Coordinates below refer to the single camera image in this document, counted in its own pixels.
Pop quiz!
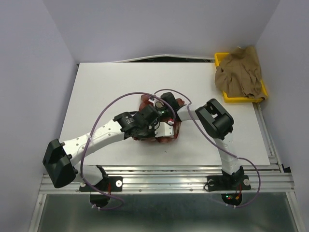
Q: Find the aluminium rail frame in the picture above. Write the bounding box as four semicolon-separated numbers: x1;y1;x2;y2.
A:
29;104;306;232

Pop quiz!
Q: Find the red plaid skirt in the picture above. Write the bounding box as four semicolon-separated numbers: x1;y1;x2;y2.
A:
133;92;185;143

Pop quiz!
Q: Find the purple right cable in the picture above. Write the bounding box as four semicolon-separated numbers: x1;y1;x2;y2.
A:
154;88;261;209

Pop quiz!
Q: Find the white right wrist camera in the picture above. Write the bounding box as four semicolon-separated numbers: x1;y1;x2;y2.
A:
148;96;158;105

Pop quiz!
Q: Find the tan skirt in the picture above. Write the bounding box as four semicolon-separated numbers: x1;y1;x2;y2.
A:
214;46;267;99

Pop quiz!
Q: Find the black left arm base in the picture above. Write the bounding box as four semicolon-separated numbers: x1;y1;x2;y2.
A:
87;176;123;192

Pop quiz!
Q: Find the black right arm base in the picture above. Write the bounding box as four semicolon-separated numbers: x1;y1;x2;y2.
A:
204;175;252;192

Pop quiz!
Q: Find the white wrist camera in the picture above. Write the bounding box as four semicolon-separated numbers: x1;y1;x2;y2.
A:
154;122;174;138
148;96;158;105

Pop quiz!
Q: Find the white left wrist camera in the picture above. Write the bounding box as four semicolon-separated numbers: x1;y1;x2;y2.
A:
154;122;174;138

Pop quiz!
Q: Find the yellow plastic bin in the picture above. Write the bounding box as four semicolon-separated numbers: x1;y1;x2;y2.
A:
214;51;269;104

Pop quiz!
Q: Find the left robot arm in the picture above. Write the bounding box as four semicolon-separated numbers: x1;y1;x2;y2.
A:
42;105;159;190

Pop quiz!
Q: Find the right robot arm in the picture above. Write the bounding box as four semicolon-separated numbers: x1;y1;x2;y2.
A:
156;92;244;189

